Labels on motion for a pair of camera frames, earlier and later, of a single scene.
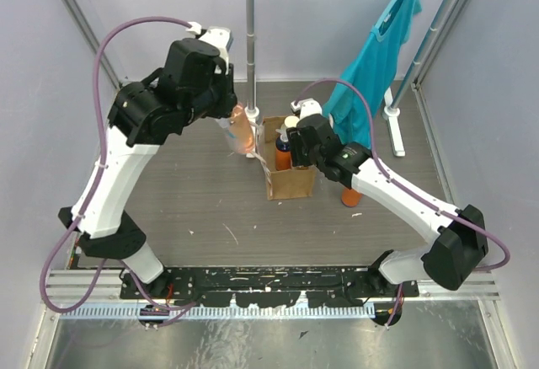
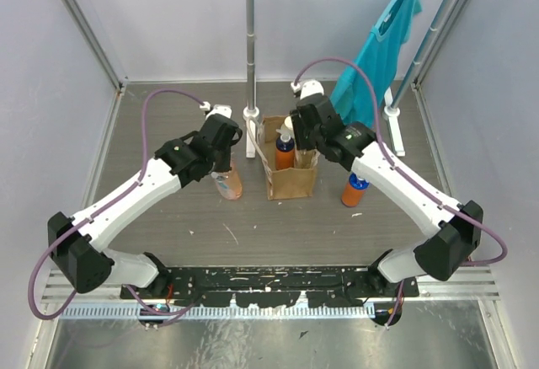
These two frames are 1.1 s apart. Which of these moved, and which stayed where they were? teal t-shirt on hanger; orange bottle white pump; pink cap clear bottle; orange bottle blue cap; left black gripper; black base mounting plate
Moved: left black gripper; pink cap clear bottle
Stayed: orange bottle blue cap; black base mounting plate; teal t-shirt on hanger; orange bottle white pump
